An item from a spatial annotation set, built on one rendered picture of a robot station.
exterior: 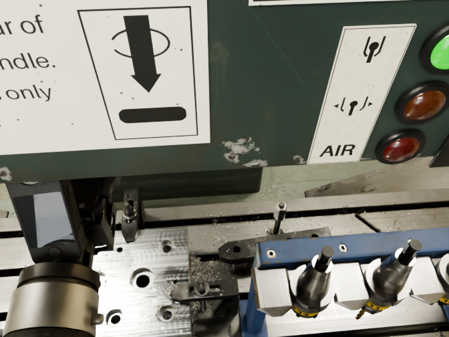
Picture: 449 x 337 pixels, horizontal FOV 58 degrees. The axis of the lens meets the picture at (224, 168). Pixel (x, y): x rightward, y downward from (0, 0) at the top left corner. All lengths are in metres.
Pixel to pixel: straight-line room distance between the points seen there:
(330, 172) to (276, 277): 1.00
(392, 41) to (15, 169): 0.19
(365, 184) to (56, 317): 1.17
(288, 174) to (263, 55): 1.36
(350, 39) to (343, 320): 0.81
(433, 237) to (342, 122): 0.50
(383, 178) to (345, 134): 1.19
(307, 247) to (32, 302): 0.39
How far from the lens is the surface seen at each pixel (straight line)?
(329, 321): 0.94
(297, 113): 0.20
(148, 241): 0.90
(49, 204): 0.38
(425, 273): 0.68
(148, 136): 0.20
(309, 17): 0.17
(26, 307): 0.38
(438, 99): 0.22
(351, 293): 0.62
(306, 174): 1.54
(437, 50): 0.20
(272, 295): 0.60
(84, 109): 0.19
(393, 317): 0.99
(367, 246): 0.65
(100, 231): 0.44
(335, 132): 0.22
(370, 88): 0.20
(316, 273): 0.54
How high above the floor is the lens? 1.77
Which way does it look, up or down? 51 degrees down
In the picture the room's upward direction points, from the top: 1 degrees clockwise
